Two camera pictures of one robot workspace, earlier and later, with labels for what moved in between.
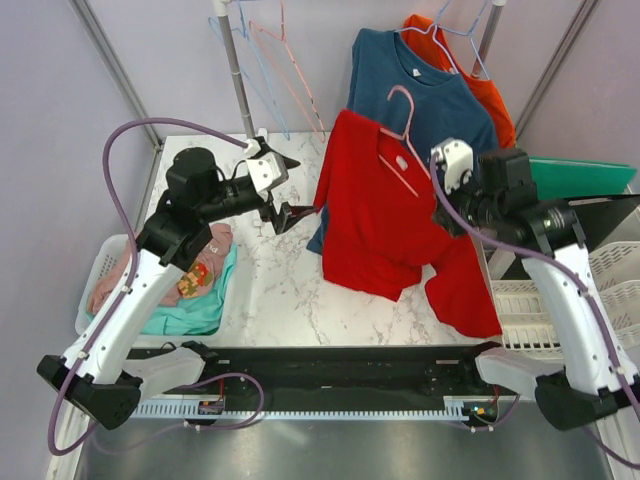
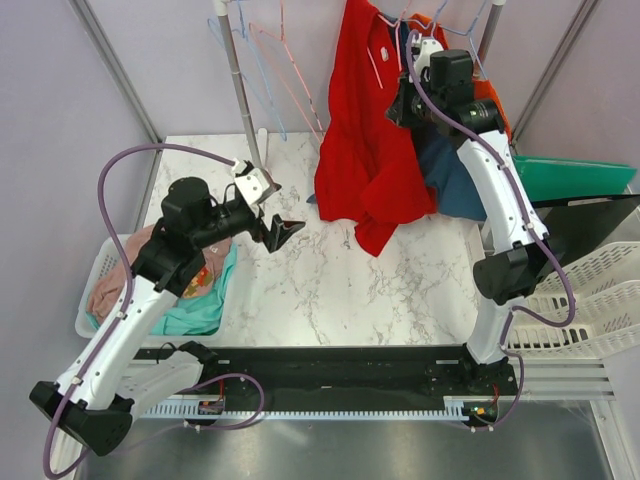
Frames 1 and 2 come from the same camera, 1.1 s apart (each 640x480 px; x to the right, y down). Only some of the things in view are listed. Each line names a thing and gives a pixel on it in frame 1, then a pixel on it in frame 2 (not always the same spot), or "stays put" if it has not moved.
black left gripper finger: x=264 y=149 → x=273 y=186
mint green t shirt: x=195 y=316 stays put
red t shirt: x=379 y=237 → x=368 y=173
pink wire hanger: x=403 y=136 → x=405 y=20
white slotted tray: x=523 y=317 stays put
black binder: x=598 y=213 stays put
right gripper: x=445 y=216 → x=398 y=112
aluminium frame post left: x=112 y=60 stays put
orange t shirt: x=488 y=89 stays put
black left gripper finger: x=288 y=215 → x=279 y=231
